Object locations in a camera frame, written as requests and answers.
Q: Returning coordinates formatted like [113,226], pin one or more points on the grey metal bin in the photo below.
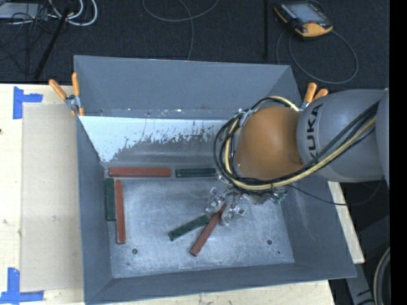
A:
[190,84]

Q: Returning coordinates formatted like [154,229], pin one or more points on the pale wood flat board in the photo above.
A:
[51,186]

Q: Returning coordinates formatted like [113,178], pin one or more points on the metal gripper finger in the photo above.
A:
[215,202]
[233,213]

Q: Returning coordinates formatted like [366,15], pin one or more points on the dark green flat block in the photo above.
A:
[195,172]
[110,199]
[187,228]

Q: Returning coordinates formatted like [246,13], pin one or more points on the red-brown flat block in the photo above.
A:
[205,234]
[140,172]
[120,211]

